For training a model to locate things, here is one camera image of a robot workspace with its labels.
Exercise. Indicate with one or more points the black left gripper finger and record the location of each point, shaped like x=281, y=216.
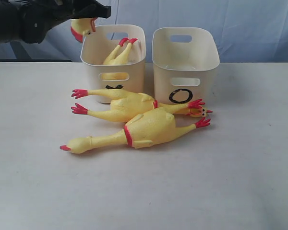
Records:
x=94, y=9

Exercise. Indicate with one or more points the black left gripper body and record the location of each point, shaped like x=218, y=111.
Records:
x=40, y=16

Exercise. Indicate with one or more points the severed chicken head with tube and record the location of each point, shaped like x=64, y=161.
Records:
x=82, y=27

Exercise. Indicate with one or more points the headless yellow rubber chicken body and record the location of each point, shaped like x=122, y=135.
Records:
x=122, y=59

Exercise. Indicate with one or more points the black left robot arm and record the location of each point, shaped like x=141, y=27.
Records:
x=10, y=20

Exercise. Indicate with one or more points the cream bin marked X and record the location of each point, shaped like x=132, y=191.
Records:
x=98, y=45

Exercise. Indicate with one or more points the cream bin marked O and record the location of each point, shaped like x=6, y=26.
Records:
x=185, y=62

